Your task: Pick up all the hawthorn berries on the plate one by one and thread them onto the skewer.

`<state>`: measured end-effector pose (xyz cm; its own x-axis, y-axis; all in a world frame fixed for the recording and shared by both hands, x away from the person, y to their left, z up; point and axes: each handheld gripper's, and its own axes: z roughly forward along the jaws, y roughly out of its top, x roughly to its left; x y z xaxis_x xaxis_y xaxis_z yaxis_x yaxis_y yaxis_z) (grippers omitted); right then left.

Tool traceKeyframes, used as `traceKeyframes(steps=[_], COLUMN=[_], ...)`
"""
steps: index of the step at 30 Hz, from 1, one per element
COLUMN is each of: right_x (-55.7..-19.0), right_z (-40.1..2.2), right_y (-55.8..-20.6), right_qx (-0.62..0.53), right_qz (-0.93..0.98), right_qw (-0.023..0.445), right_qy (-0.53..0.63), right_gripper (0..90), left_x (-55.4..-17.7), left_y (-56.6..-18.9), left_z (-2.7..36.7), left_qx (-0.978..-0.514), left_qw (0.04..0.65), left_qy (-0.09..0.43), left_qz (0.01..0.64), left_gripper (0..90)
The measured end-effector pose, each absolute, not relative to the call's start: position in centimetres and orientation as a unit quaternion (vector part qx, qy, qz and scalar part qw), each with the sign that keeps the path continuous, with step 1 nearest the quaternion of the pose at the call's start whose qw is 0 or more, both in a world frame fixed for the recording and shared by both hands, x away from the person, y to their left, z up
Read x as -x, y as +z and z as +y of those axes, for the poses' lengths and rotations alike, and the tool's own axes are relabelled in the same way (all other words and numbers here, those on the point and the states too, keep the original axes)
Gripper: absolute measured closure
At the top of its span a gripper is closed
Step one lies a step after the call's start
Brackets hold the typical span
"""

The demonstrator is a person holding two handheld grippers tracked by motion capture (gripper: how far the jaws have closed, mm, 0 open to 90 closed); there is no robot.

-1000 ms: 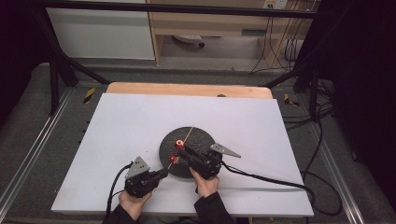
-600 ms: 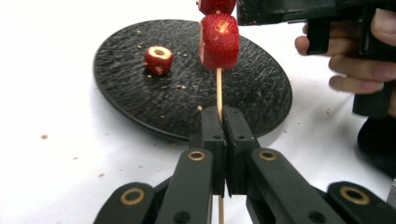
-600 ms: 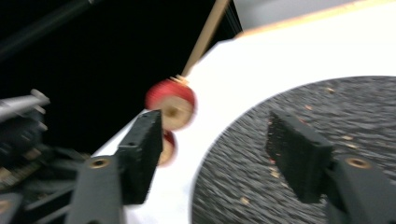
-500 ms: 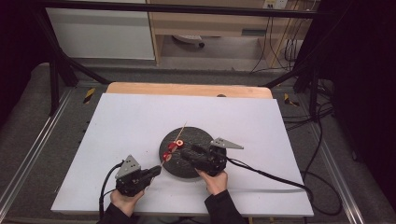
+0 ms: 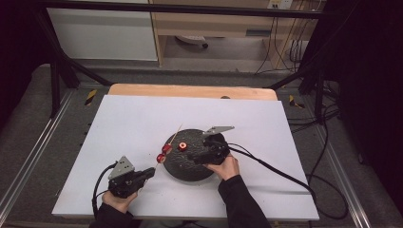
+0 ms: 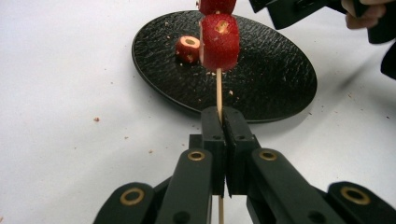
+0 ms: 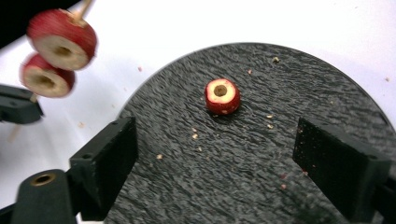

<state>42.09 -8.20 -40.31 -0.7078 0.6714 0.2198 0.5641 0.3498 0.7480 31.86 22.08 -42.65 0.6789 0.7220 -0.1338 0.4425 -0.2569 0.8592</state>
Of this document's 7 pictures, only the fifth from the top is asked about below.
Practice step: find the white cabinet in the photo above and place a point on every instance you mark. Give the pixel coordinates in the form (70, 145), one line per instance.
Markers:
(101, 34)

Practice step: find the black metal frame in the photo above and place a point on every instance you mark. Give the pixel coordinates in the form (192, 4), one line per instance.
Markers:
(190, 9)

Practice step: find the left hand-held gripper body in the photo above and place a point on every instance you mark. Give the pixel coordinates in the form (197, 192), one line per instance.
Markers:
(122, 183)

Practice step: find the chair base with castor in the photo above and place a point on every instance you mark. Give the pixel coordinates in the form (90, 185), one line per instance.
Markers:
(193, 39)

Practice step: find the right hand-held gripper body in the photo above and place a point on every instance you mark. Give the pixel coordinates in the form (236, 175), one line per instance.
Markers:
(218, 152)

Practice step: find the person's left hand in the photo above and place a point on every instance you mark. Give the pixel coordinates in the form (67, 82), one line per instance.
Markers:
(118, 202)

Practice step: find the aluminium rail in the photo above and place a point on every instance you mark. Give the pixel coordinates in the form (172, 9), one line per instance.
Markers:
(31, 153)
(340, 177)

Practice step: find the thin wooden skewer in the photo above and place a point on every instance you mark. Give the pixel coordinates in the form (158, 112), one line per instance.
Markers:
(174, 136)

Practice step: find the light wooden desk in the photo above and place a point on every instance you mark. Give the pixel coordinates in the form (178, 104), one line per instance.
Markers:
(209, 27)

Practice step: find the black round textured plate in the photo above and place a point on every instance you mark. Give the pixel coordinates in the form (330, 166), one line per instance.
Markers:
(187, 167)

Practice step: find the yellow black tape strip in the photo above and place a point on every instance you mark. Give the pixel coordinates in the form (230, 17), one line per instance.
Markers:
(91, 97)
(295, 102)

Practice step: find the white power strip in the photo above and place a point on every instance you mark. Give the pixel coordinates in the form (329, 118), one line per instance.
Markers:
(280, 3)

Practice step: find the person's right hand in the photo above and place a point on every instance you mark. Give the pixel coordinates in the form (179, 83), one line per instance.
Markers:
(226, 169)

